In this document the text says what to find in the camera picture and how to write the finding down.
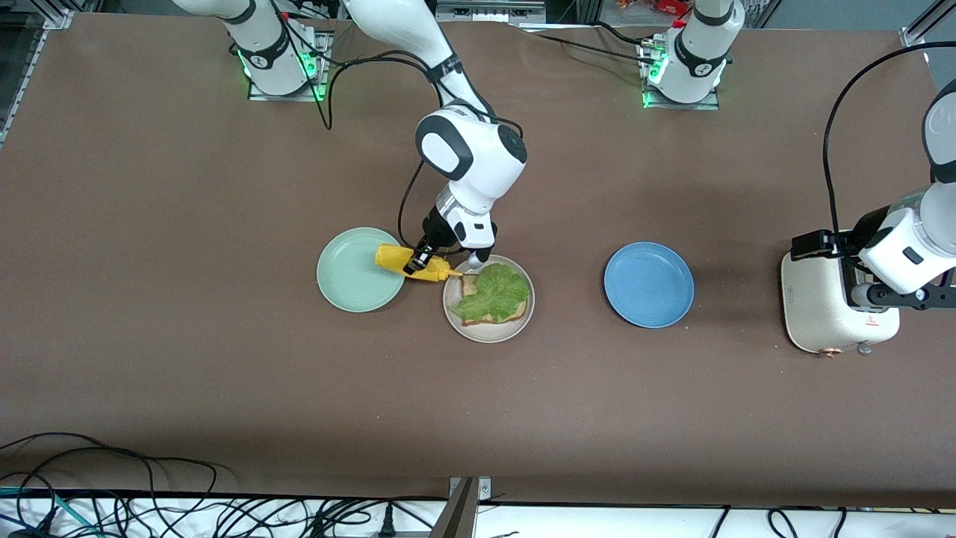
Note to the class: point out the blue plate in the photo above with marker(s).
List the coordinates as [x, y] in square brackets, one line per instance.
[649, 285]

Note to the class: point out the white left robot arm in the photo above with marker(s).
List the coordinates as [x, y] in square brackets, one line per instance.
[915, 243]

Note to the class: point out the brown table cover sheet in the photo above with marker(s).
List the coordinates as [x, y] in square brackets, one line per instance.
[478, 418]

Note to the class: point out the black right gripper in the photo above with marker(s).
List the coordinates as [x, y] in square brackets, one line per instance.
[435, 231]

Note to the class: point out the grey device box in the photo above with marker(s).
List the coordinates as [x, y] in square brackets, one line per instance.
[489, 9]

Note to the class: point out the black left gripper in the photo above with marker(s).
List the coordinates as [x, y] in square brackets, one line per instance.
[842, 243]

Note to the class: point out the black power plug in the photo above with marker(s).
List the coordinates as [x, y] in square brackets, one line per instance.
[387, 523]

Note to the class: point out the cream white toaster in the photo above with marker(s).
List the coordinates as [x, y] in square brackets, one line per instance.
[814, 306]

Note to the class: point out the green lettuce leaf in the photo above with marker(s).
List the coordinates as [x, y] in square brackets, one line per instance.
[497, 291]

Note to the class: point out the red snack packet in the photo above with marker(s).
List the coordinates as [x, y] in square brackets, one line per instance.
[668, 6]

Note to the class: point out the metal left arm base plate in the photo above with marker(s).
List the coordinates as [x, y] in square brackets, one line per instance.
[713, 103]

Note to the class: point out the beige plate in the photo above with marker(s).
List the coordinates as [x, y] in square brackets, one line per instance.
[489, 335]

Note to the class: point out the yellow mustard squeeze bottle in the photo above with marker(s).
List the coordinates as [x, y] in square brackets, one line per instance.
[392, 258]

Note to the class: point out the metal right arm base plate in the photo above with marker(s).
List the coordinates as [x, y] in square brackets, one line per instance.
[317, 82]

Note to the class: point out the grey metal table bracket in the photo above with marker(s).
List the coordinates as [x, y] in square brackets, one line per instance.
[459, 515]

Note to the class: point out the aluminium frame rail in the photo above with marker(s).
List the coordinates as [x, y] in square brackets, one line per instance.
[919, 30]
[30, 71]

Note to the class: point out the mint green plate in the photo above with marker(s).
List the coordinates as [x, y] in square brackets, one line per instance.
[355, 280]

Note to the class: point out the brown bread slice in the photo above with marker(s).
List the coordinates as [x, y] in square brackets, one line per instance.
[469, 285]

